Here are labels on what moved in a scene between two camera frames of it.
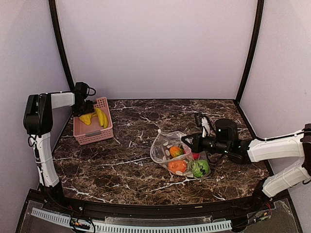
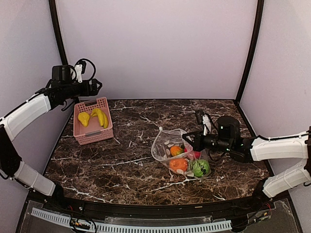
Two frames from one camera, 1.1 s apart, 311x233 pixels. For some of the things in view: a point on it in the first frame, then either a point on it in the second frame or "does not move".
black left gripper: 76,112 to 94,91
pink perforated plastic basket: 86,134 does not move
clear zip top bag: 168,149 does not move
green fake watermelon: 201,168 does not move
